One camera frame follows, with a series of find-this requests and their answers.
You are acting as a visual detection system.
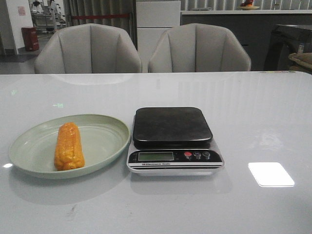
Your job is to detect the orange corn cob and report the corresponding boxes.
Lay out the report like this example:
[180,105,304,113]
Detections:
[54,122,85,171]

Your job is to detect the black silver kitchen scale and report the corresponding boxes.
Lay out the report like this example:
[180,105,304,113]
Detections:
[127,107,224,176]

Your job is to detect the right grey upholstered chair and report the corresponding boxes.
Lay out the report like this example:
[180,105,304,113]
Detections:
[148,23,252,73]

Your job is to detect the grey upholstered chair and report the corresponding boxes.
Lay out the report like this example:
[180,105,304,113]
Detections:
[148,23,252,73]
[34,23,142,74]

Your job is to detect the left grey upholstered chair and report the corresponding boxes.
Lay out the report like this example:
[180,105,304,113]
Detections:
[34,23,142,74]

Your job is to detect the white drawer cabinet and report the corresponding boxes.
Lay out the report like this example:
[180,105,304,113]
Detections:
[135,0,181,73]

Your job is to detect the light green round plate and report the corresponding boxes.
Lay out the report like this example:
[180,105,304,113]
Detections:
[8,115,131,179]

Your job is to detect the grey counter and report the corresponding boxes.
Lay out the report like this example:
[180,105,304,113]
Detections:
[181,9,312,71]

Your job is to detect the red bin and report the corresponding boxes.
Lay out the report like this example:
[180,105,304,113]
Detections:
[21,27,39,51]

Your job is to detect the fruit bowl on counter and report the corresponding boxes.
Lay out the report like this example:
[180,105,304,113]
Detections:
[237,0,260,10]

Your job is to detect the dark glossy side table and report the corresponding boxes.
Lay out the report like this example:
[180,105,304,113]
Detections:
[264,24,312,71]

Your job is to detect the beige cushion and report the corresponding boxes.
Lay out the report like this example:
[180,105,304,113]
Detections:
[288,53,312,74]

